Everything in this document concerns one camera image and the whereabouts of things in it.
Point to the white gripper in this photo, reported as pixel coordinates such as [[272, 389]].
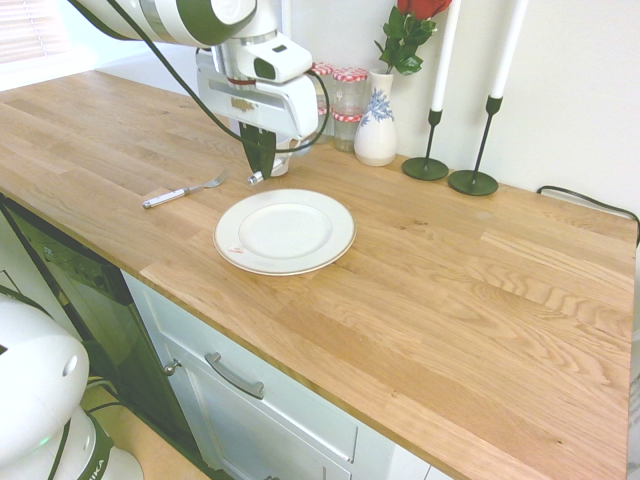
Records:
[[295, 107]]

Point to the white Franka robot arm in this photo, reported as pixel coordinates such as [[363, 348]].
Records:
[[125, 15]]

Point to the white gold-rimmed plate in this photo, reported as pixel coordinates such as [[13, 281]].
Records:
[[285, 232]]

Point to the glass jar checkered lid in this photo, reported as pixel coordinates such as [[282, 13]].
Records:
[[350, 92], [346, 135], [324, 68], [327, 127]]

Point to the white vase blue print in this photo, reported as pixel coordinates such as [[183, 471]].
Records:
[[375, 140]]

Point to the short black candle holder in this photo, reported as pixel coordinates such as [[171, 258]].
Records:
[[425, 169]]

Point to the red rose green leaves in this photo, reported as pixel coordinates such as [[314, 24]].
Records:
[[405, 45]]

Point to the tall white candle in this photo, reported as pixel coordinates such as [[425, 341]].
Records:
[[445, 60], [507, 55]]

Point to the tall black candle holder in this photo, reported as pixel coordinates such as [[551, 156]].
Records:
[[472, 182]]

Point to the dark glass appliance door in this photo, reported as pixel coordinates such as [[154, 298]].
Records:
[[100, 300]]

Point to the silver cabinet knob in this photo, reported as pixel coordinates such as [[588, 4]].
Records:
[[171, 368]]

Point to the white window blind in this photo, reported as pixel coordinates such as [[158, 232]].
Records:
[[30, 30]]

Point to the white drawer front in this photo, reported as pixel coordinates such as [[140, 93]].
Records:
[[280, 420]]

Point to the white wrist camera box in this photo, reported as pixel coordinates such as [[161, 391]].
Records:
[[285, 57]]

